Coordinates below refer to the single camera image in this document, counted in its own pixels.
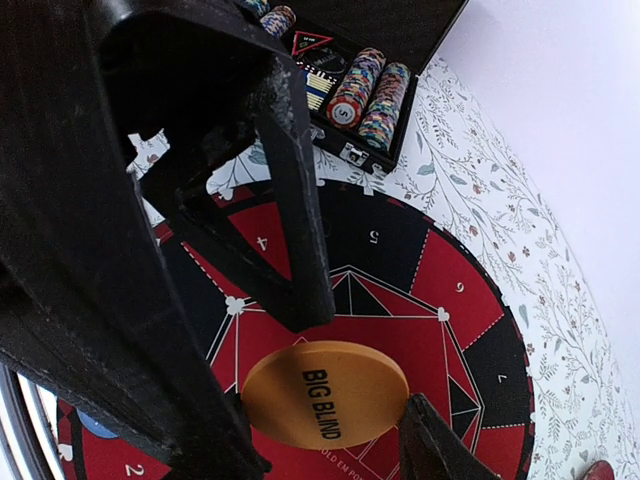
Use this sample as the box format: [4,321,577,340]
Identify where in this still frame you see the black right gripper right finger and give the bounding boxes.
[399,393,498,480]

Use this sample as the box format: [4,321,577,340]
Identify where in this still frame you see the red floral round plate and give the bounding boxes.
[580,460,615,480]

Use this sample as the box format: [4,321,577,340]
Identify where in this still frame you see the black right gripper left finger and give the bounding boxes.
[1,1,264,479]

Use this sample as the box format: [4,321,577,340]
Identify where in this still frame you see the poker chip row left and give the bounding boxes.
[241,0,297,38]

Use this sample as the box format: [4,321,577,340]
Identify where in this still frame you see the poker chip row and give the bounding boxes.
[241,0,297,38]
[326,48,412,152]

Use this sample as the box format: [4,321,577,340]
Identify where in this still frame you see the black poker chip case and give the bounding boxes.
[243,0,466,176]

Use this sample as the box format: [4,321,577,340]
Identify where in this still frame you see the floral table cloth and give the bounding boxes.
[124,54,640,480]

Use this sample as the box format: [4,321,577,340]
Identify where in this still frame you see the orange big blind button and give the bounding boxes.
[241,341,409,450]

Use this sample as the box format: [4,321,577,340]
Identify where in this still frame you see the round red black poker mat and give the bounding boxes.
[57,180,535,479]

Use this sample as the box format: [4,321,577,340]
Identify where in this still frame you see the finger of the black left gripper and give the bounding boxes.
[99,1,335,333]

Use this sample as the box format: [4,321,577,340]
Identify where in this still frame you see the card decks in case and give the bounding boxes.
[291,30,346,112]

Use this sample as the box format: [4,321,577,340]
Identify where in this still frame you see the blue small blind button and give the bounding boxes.
[76,409,119,440]

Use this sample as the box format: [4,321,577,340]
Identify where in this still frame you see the poker chip row right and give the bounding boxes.
[326,48,412,152]

